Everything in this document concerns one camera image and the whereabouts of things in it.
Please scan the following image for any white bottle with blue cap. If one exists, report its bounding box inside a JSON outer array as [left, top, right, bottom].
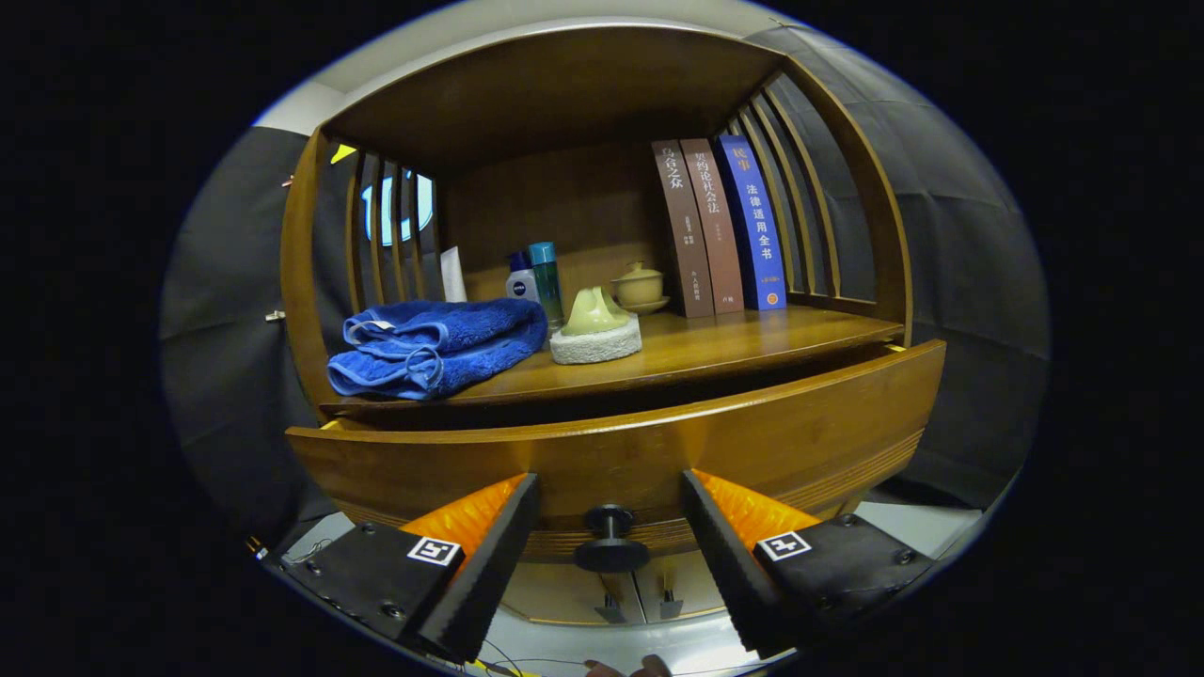
[[505, 250, 541, 304]]

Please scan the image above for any dark brown book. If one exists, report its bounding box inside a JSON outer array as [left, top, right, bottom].
[[651, 140, 716, 319]]

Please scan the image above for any blue book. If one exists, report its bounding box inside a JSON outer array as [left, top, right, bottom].
[[713, 134, 788, 312]]

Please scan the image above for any wooden countertop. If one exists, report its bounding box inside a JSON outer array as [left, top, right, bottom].
[[320, 306, 906, 415]]

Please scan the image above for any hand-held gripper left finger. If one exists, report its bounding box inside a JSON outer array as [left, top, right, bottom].
[[266, 472, 542, 664]]

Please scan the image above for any white tube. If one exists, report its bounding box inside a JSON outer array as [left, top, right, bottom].
[[439, 246, 468, 304]]

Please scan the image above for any green ornament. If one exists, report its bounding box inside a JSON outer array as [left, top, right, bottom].
[[549, 286, 643, 366]]

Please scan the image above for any beige lidded teacup with saucer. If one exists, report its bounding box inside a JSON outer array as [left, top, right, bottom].
[[610, 261, 671, 316]]

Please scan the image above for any reddish brown book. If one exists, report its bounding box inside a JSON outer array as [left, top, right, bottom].
[[679, 138, 746, 315]]

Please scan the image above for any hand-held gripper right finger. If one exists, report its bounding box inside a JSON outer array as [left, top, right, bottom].
[[679, 468, 937, 659]]

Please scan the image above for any wooden cabinet door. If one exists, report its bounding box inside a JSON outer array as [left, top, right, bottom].
[[499, 559, 650, 623], [635, 555, 744, 622]]

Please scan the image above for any wooden cabinet with slatted sides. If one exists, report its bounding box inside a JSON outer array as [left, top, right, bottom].
[[279, 24, 948, 626]]

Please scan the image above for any folded blue towel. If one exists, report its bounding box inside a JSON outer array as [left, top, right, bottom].
[[326, 298, 549, 401]]

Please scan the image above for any teal transparent bottle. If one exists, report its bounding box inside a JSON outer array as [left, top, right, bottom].
[[528, 242, 565, 328]]

